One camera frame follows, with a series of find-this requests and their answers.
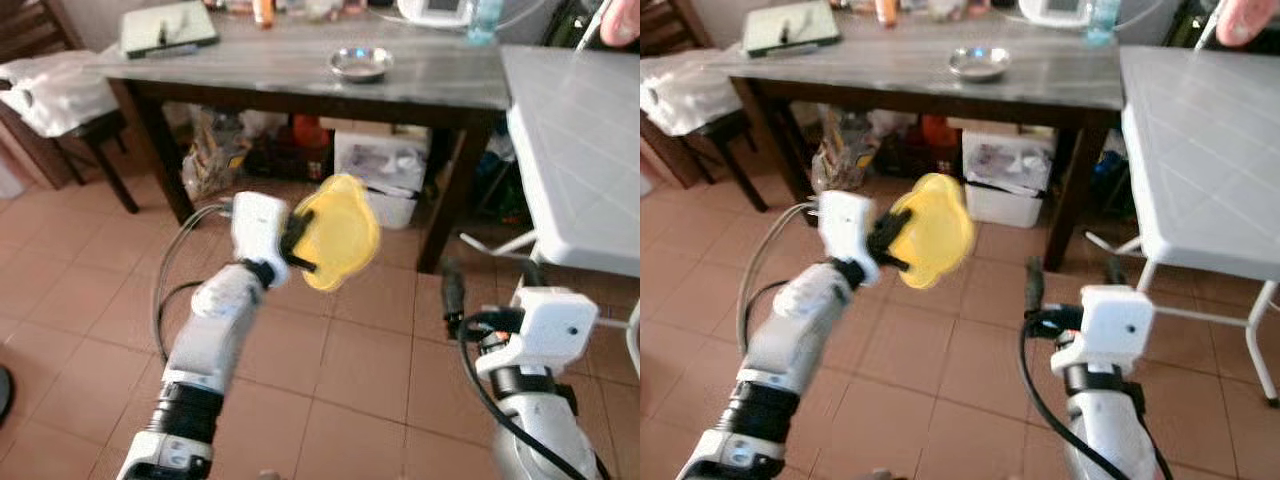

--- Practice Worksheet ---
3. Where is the patterned shopping bag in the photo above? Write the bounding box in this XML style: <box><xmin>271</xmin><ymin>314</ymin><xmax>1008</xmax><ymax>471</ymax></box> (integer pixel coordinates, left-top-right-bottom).
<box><xmin>183</xmin><ymin>108</ymin><xmax>251</xmax><ymax>201</ymax></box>
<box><xmin>812</xmin><ymin>108</ymin><xmax>876</xmax><ymax>196</ymax></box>

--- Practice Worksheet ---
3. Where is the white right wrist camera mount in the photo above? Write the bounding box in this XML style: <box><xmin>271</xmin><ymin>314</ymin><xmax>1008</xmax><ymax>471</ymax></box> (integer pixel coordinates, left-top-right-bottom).
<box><xmin>476</xmin><ymin>287</ymin><xmax>601</xmax><ymax>381</ymax></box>
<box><xmin>1050</xmin><ymin>285</ymin><xmax>1157</xmax><ymax>377</ymax></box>

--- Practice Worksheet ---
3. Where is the wooden table with grey top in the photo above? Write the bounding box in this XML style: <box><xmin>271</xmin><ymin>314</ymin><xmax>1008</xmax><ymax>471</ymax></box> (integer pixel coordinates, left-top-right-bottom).
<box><xmin>712</xmin><ymin>8</ymin><xmax>1126</xmax><ymax>273</ymax></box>
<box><xmin>88</xmin><ymin>8</ymin><xmax>513</xmax><ymax>275</ymax></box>

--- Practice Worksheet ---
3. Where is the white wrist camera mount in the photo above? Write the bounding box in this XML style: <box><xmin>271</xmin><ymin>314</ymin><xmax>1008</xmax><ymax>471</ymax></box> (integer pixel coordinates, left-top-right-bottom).
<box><xmin>230</xmin><ymin>191</ymin><xmax>293</xmax><ymax>266</ymax></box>
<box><xmin>1050</xmin><ymin>285</ymin><xmax>1157</xmax><ymax>377</ymax></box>
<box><xmin>817</xmin><ymin>189</ymin><xmax>883</xmax><ymax>288</ymax></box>
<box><xmin>476</xmin><ymin>287</ymin><xmax>601</xmax><ymax>381</ymax></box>

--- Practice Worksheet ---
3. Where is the white kitchen food processor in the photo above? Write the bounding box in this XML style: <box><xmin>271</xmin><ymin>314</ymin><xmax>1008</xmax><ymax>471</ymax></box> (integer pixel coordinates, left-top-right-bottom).
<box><xmin>397</xmin><ymin>0</ymin><xmax>471</xmax><ymax>28</ymax></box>
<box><xmin>1018</xmin><ymin>0</ymin><xmax>1093</xmax><ymax>28</ymax></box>

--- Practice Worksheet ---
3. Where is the white plastic folding table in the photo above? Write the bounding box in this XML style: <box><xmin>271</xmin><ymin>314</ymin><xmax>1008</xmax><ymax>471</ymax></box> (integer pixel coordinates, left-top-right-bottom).
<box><xmin>1085</xmin><ymin>44</ymin><xmax>1280</xmax><ymax>409</ymax></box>
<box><xmin>458</xmin><ymin>44</ymin><xmax>641</xmax><ymax>379</ymax></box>

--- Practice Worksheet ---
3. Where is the person's hand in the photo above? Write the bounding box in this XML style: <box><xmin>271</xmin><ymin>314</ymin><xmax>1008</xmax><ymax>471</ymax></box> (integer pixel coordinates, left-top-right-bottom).
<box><xmin>1215</xmin><ymin>0</ymin><xmax>1280</xmax><ymax>49</ymax></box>
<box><xmin>600</xmin><ymin>0</ymin><xmax>641</xmax><ymax>48</ymax></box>

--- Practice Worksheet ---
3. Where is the white plastic bag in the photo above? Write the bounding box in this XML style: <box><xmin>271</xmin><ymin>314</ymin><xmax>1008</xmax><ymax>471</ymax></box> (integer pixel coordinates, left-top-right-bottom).
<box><xmin>640</xmin><ymin>50</ymin><xmax>746</xmax><ymax>138</ymax></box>
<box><xmin>0</xmin><ymin>50</ymin><xmax>121</xmax><ymax>138</ymax></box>

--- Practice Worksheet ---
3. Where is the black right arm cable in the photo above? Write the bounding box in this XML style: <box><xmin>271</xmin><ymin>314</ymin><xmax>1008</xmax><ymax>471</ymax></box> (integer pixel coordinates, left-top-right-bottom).
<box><xmin>456</xmin><ymin>315</ymin><xmax>593</xmax><ymax>480</ymax></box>
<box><xmin>1018</xmin><ymin>315</ymin><xmax>1106</xmax><ymax>480</ymax></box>

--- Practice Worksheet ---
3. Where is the round stainless steel bowl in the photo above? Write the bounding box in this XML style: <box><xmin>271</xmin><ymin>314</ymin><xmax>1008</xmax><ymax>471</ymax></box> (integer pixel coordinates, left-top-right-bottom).
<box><xmin>329</xmin><ymin>46</ymin><xmax>394</xmax><ymax>83</ymax></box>
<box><xmin>948</xmin><ymin>46</ymin><xmax>1011</xmax><ymax>83</ymax></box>

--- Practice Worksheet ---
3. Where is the orange plastic item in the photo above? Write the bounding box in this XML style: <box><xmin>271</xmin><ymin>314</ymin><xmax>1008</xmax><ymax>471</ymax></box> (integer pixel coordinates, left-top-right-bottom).
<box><xmin>292</xmin><ymin>115</ymin><xmax>329</xmax><ymax>151</ymax></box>
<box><xmin>920</xmin><ymin>115</ymin><xmax>959</xmax><ymax>151</ymax></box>

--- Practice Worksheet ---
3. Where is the white storage box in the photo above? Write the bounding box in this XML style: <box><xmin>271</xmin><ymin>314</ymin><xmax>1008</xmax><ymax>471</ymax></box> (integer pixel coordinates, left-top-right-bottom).
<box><xmin>962</xmin><ymin>130</ymin><xmax>1056</xmax><ymax>193</ymax></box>
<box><xmin>333</xmin><ymin>130</ymin><xmax>429</xmax><ymax>196</ymax></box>

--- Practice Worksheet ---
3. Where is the dark wooden chair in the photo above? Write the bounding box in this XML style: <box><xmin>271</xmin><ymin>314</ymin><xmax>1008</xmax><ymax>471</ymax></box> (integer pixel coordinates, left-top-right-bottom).
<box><xmin>0</xmin><ymin>0</ymin><xmax>141</xmax><ymax>216</ymax></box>
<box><xmin>640</xmin><ymin>0</ymin><xmax>771</xmax><ymax>213</ymax></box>

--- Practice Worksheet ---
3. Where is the yellow plastic bowl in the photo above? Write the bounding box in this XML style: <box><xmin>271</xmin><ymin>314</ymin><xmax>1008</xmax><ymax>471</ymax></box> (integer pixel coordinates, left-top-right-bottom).
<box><xmin>890</xmin><ymin>173</ymin><xmax>976</xmax><ymax>289</ymax></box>
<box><xmin>292</xmin><ymin>174</ymin><xmax>382</xmax><ymax>293</ymax></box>

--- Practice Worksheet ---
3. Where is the green-rimmed cutting board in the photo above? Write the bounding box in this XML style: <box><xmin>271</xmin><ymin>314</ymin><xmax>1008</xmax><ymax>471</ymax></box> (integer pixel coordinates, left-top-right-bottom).
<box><xmin>120</xmin><ymin>0</ymin><xmax>219</xmax><ymax>59</ymax></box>
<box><xmin>743</xmin><ymin>0</ymin><xmax>841</xmax><ymax>58</ymax></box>

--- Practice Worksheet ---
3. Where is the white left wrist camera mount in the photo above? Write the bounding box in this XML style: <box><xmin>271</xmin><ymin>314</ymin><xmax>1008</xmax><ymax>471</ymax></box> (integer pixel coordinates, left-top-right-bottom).
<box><xmin>817</xmin><ymin>189</ymin><xmax>883</xmax><ymax>288</ymax></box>
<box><xmin>230</xmin><ymin>191</ymin><xmax>293</xmax><ymax>266</ymax></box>

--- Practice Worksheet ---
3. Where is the clear blue-capped water bottle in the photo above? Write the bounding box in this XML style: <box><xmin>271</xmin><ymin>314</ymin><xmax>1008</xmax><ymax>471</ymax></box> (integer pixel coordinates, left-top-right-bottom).
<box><xmin>1087</xmin><ymin>0</ymin><xmax>1123</xmax><ymax>46</ymax></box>
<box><xmin>466</xmin><ymin>0</ymin><xmax>501</xmax><ymax>46</ymax></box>

